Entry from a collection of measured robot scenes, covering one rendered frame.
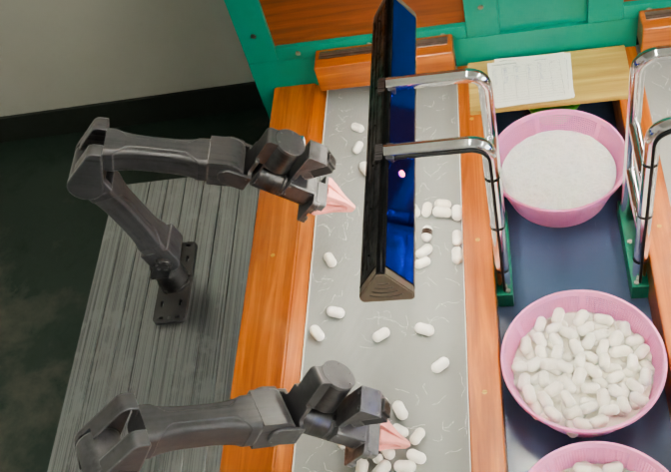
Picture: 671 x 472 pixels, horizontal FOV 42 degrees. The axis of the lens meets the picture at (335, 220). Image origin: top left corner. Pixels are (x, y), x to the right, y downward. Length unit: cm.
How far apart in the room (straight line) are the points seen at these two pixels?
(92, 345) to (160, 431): 67
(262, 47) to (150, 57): 114
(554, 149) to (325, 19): 56
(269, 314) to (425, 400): 34
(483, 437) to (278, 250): 56
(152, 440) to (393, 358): 52
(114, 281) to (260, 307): 41
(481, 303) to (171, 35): 172
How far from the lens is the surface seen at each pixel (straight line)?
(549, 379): 156
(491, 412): 150
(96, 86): 323
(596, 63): 196
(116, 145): 156
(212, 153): 155
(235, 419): 131
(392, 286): 126
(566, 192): 178
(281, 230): 177
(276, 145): 151
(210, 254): 191
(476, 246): 167
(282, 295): 168
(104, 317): 192
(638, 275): 167
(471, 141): 135
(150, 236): 173
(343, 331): 164
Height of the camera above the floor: 212
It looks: 50 degrees down
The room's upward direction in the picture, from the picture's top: 19 degrees counter-clockwise
